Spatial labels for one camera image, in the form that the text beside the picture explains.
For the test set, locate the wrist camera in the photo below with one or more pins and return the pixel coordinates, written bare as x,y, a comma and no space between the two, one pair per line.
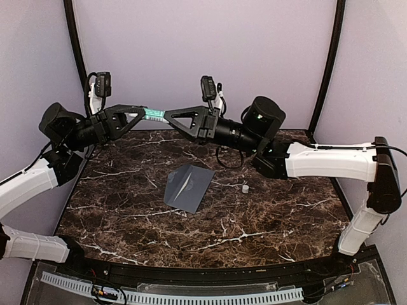
208,88
103,84

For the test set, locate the grey paper envelope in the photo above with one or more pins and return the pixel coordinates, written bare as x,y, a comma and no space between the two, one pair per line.
186,187

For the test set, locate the green and white glue stick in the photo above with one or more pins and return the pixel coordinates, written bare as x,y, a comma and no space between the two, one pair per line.
155,115

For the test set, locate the left black frame post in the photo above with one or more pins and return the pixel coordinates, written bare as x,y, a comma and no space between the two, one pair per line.
92,102

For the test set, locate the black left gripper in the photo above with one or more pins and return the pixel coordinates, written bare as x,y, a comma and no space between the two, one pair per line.
111,124

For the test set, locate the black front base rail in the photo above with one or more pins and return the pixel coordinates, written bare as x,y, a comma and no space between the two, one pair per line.
310,272

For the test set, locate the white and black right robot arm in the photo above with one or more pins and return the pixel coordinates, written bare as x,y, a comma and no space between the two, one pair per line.
371,162

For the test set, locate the black frame post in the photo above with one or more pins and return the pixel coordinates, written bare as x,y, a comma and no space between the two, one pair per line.
329,66
92,102

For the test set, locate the white slotted cable duct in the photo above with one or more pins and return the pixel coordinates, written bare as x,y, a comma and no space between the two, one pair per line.
176,294

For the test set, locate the right black frame post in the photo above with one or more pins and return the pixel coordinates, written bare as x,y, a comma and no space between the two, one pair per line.
329,66

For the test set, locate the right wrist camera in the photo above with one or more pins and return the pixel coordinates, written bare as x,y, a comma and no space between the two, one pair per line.
208,88

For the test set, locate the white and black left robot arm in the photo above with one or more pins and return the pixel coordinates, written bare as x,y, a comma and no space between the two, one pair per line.
58,163

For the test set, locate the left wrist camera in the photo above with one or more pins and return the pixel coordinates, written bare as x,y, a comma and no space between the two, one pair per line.
103,84

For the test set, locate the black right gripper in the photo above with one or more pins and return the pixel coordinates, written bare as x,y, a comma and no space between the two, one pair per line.
203,123

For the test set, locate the white glue stick cap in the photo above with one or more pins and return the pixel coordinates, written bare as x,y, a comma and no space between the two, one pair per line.
245,189

